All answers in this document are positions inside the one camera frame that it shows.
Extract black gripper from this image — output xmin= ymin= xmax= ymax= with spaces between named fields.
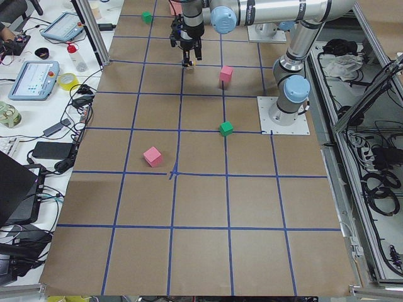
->
xmin=169 ymin=14 xmax=202 ymax=63

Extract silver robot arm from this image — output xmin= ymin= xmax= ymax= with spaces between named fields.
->
xmin=253 ymin=21 xmax=295 ymax=36
xmin=169 ymin=0 xmax=354 ymax=118

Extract pink cube far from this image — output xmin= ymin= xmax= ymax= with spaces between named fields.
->
xmin=219 ymin=65 xmax=234 ymax=83

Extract pink cube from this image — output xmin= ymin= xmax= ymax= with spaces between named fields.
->
xmin=219 ymin=65 xmax=234 ymax=83
xmin=143 ymin=146 xmax=163 ymax=167

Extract pink plastic bin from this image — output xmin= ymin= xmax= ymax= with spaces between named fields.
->
xmin=168 ymin=1 xmax=182 ymax=16

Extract green cube far corner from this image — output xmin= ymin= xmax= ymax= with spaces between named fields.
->
xmin=141 ymin=11 xmax=153 ymax=24

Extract green cube centre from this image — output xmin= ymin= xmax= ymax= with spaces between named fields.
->
xmin=219 ymin=121 xmax=234 ymax=137

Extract pink cube near centre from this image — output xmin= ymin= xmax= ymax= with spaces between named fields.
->
xmin=143 ymin=146 xmax=163 ymax=167

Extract red cap squeeze bottle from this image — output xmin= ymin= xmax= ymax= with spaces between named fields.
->
xmin=67 ymin=43 xmax=88 ymax=72

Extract teach pendant far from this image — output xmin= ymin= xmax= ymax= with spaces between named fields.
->
xmin=41 ymin=12 xmax=84 ymax=42

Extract teach pendant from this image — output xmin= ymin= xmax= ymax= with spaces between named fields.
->
xmin=41 ymin=12 xmax=84 ymax=42
xmin=8 ymin=61 xmax=60 ymax=101

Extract yellow tape roll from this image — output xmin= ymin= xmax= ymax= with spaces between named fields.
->
xmin=57 ymin=73 xmax=79 ymax=91

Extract brown paper table mat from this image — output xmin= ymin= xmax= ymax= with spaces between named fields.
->
xmin=40 ymin=1 xmax=356 ymax=296

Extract black bowl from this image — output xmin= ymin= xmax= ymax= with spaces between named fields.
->
xmin=34 ymin=47 xmax=50 ymax=60

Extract white crumpled cloth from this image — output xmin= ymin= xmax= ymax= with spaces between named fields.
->
xmin=324 ymin=54 xmax=363 ymax=81

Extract teach pendant near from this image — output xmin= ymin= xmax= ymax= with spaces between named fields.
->
xmin=8 ymin=61 xmax=60 ymax=101

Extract green tape rolls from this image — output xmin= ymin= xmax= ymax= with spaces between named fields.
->
xmin=0 ymin=101 xmax=21 ymax=128

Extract black laptop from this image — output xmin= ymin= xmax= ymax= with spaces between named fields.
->
xmin=1 ymin=152 xmax=45 ymax=227

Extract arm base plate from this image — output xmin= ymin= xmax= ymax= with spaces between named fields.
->
xmin=247 ymin=23 xmax=287 ymax=44
xmin=257 ymin=96 xmax=310 ymax=135

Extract aluminium frame post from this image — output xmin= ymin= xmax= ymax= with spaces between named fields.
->
xmin=71 ymin=0 xmax=110 ymax=68

